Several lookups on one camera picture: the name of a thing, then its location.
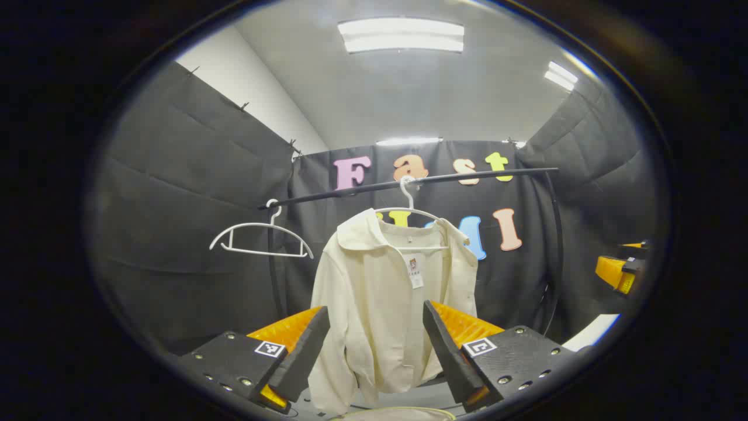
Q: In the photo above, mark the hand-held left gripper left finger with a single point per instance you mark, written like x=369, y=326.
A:
x=304, y=356

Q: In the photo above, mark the cream long-sleeved shirt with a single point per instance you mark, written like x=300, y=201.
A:
x=374, y=304

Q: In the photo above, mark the large ceiling light panel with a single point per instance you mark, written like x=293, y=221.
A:
x=400, y=35

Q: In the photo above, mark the white plastic hanger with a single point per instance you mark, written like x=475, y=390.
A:
x=272, y=223
x=407, y=199

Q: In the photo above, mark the black clothes rail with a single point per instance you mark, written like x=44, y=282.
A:
x=315, y=198

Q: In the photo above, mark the black backdrop cloth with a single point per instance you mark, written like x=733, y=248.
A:
x=187, y=204

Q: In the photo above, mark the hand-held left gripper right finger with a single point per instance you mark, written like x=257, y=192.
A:
x=447, y=351

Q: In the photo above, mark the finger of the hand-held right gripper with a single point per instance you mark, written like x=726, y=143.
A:
x=637, y=250
x=613, y=273

